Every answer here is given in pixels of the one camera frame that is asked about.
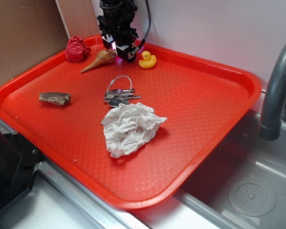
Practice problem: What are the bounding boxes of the grey sink faucet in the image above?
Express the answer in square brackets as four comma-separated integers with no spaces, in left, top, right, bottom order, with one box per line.
[258,44,286,141]

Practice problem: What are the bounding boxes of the brown wood piece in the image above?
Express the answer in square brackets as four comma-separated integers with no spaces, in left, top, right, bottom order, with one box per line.
[39,92,71,106]

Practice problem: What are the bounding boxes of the yellow rubber duck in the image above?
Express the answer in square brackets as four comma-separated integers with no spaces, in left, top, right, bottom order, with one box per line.
[139,51,157,69]

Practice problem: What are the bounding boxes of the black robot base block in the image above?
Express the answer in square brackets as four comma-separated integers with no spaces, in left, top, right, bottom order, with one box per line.
[0,131,41,213]

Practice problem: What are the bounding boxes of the crumpled red paper ball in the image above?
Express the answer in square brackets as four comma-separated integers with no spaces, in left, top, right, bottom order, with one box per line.
[65,36,91,62]

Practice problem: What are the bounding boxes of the tan conch shell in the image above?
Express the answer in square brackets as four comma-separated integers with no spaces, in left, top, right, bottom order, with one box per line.
[80,49,117,73]

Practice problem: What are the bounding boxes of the crumpled white paper towel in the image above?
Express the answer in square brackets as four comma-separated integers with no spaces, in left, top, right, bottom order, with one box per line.
[101,103,167,158]

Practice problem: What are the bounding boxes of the red plastic tray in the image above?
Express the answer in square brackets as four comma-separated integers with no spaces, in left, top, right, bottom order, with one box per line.
[0,36,261,210]

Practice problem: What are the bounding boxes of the grey plastic sink basin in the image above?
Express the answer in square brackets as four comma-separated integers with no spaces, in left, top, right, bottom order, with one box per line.
[133,100,286,229]

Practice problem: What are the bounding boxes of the silver keys on ring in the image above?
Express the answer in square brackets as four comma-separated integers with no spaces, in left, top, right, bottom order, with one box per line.
[103,75,141,108]

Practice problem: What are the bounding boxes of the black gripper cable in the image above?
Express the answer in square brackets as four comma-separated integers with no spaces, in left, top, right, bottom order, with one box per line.
[130,0,152,56]

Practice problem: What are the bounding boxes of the brown cardboard panel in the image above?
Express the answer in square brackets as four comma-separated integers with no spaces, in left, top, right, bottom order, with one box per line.
[0,0,68,86]

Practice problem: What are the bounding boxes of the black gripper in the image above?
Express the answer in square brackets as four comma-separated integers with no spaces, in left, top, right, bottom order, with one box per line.
[97,0,138,62]

